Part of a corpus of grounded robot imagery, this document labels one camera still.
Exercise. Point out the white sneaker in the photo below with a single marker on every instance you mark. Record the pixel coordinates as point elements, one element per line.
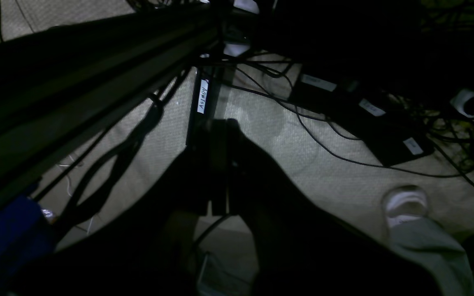
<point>404,204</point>

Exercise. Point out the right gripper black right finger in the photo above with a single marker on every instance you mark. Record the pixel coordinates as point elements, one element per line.
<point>303,250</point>

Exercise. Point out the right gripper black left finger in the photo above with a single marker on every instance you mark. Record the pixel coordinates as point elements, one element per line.
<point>147,250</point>

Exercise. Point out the blue cloth piece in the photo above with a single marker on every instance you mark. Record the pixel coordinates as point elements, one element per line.
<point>25,235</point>

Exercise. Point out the black aluminium frame beam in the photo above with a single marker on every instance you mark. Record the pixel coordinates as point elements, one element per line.
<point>61,86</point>

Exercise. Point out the black labelled frame post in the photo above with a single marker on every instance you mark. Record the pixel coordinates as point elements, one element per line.
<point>206,91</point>

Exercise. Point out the black power brick with labels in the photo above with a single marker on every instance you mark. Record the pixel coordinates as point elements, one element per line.
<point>389,135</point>

